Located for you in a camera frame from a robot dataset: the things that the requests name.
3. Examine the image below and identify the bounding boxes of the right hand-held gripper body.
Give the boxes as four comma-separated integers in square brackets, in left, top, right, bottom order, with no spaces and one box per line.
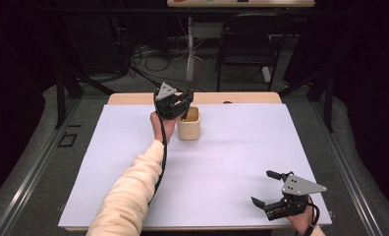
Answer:
[263,171,328,222]

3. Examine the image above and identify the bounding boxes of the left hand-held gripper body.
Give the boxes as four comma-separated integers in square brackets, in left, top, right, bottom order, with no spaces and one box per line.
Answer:
[153,81,195,120]

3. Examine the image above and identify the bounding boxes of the square wooden cup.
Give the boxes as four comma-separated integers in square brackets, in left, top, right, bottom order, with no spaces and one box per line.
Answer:
[176,105,201,142]

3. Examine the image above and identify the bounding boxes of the person's left hand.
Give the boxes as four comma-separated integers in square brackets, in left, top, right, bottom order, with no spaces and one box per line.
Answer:
[149,110,178,145]

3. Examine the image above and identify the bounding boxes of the person's right hand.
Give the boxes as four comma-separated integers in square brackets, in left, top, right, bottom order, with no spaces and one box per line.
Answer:
[286,202,316,236]

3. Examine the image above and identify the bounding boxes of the white table sheet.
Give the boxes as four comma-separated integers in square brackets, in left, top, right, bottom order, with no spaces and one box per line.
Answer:
[57,102,333,229]

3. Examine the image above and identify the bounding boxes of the white-legged background table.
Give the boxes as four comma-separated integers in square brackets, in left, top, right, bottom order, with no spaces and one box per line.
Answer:
[166,0,316,84]

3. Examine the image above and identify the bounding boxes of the wooden table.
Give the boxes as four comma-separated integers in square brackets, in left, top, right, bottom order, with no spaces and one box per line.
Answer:
[57,91,334,232]

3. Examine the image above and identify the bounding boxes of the black folding chair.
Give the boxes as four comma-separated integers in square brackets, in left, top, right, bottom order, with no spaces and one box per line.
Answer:
[214,12,295,93]

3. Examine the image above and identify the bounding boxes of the black metal stand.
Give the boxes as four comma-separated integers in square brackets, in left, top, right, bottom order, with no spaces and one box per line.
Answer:
[278,72,335,134]
[54,69,116,130]

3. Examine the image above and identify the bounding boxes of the right hand-held gripper black cable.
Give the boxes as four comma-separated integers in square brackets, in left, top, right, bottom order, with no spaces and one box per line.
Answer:
[294,201,321,236]

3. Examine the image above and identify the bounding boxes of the hand-held gripper black cable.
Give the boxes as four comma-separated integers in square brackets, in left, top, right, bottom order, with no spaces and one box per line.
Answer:
[294,201,321,236]
[147,91,169,207]

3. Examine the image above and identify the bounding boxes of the bundle of floor cables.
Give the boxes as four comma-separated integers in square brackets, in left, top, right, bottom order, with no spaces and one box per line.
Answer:
[116,19,206,93]

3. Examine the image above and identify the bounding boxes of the left hand-held gripper black cable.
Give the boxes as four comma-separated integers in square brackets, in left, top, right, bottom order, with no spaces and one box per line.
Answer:
[147,91,169,207]

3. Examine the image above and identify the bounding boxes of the metal floor rail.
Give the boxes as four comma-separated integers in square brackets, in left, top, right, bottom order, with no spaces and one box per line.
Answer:
[0,97,83,236]
[308,101,385,236]

